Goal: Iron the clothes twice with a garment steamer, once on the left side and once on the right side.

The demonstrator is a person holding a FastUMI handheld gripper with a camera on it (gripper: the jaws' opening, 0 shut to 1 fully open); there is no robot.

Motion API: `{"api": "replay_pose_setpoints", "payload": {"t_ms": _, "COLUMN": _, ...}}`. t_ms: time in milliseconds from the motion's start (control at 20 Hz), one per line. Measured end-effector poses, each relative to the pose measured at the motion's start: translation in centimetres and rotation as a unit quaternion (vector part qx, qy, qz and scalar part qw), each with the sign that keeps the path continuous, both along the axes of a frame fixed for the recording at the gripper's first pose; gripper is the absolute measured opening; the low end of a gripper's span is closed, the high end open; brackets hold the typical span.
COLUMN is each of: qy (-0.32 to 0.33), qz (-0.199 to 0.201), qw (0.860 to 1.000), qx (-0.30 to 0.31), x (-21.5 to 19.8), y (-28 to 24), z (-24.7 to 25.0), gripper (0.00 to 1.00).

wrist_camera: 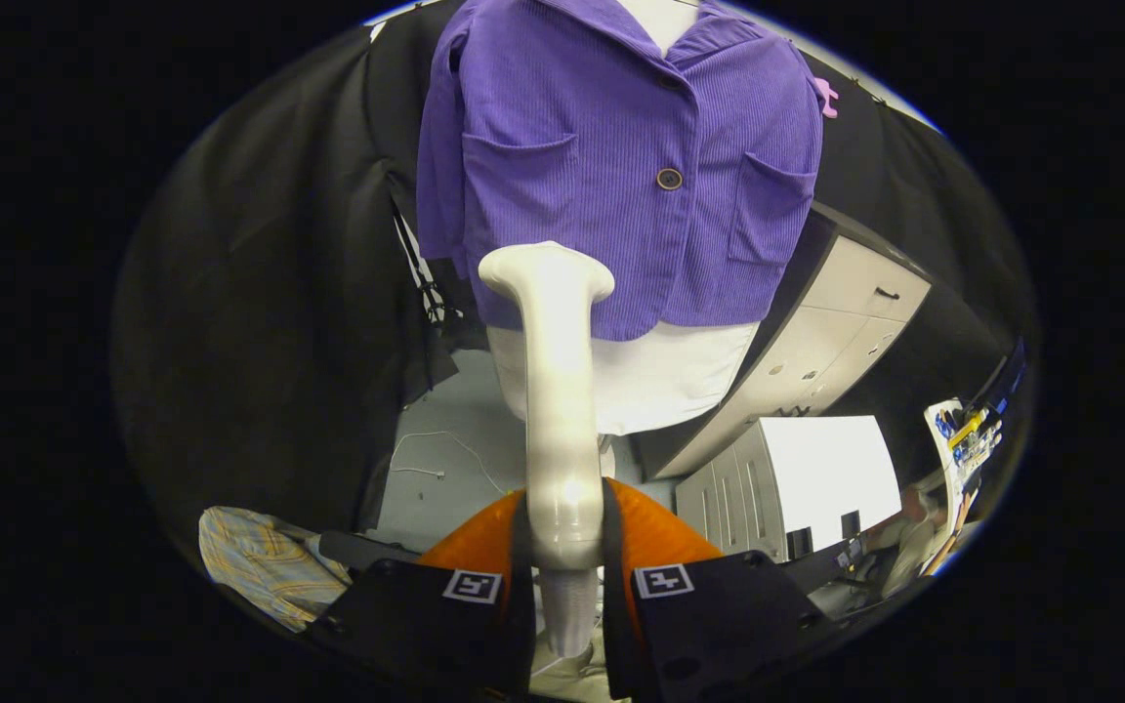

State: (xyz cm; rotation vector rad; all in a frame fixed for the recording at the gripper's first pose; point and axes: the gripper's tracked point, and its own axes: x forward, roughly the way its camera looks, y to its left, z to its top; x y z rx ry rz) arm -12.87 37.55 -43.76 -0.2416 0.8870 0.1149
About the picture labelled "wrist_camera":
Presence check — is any grey drawer cabinet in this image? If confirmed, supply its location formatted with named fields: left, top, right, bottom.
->
left=636, top=203, right=933, bottom=481

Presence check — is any white side table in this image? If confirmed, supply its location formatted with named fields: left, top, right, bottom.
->
left=924, top=395, right=1003, bottom=499

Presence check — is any computer monitor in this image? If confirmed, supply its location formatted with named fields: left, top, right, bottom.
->
left=978, top=337, right=1027, bottom=421

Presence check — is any low white cabinet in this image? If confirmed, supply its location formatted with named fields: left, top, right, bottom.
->
left=675, top=415, right=903, bottom=562

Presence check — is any yellow bottle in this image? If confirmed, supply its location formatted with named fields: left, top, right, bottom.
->
left=948, top=410, right=988, bottom=450

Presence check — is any purple corduroy jacket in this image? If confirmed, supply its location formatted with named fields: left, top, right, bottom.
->
left=416, top=0, right=825, bottom=343

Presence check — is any white floor cable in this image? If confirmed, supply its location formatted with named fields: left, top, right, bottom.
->
left=389, top=430, right=507, bottom=495

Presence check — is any yellow plaid cloth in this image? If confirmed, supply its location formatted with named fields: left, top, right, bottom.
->
left=198, top=505, right=354, bottom=634

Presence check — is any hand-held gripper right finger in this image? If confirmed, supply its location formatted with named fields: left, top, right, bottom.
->
left=602, top=478, right=847, bottom=699

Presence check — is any white dress form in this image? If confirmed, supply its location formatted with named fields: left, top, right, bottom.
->
left=486, top=0, right=761, bottom=437

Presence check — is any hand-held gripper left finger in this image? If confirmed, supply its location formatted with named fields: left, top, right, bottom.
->
left=304, top=488, right=536, bottom=699

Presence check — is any white garment steamer with hose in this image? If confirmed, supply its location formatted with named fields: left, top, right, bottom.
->
left=478, top=241, right=616, bottom=660

